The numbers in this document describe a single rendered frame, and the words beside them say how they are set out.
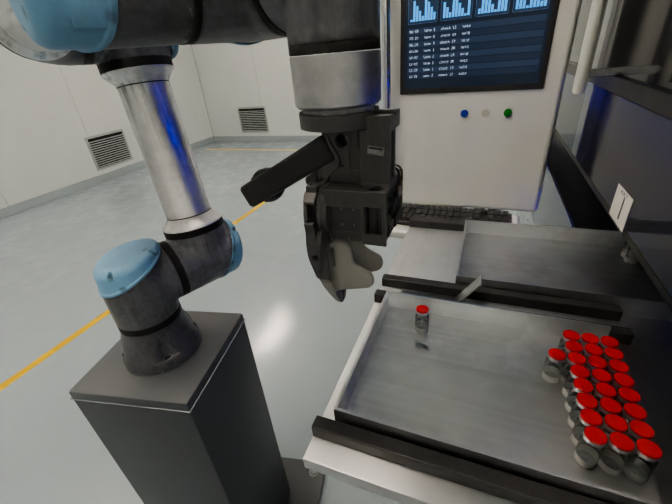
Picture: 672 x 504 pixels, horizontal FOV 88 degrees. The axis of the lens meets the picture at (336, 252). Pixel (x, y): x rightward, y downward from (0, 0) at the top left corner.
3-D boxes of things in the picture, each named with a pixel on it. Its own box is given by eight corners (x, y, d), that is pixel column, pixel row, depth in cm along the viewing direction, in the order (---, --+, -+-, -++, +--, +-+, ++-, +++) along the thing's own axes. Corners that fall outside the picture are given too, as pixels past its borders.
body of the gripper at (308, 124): (385, 255, 32) (383, 115, 26) (301, 245, 35) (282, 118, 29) (402, 220, 38) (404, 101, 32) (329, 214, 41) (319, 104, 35)
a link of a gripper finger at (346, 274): (371, 323, 38) (369, 249, 33) (321, 314, 40) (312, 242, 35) (379, 306, 40) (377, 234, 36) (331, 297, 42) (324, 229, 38)
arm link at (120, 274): (106, 313, 69) (76, 254, 63) (172, 283, 77) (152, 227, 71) (126, 341, 62) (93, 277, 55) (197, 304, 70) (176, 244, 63)
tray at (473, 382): (604, 343, 54) (610, 325, 52) (669, 533, 33) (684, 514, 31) (387, 305, 66) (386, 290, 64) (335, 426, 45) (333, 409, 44)
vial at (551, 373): (557, 373, 49) (565, 349, 47) (560, 385, 48) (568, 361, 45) (540, 369, 50) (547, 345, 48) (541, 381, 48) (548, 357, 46)
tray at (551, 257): (628, 246, 77) (633, 232, 75) (677, 322, 56) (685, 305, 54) (464, 232, 89) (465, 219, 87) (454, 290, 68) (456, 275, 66)
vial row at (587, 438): (571, 354, 52) (579, 330, 50) (598, 472, 38) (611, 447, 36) (554, 351, 53) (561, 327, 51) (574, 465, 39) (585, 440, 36)
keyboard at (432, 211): (511, 216, 111) (512, 209, 110) (511, 236, 100) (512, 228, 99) (389, 206, 127) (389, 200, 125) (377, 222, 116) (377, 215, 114)
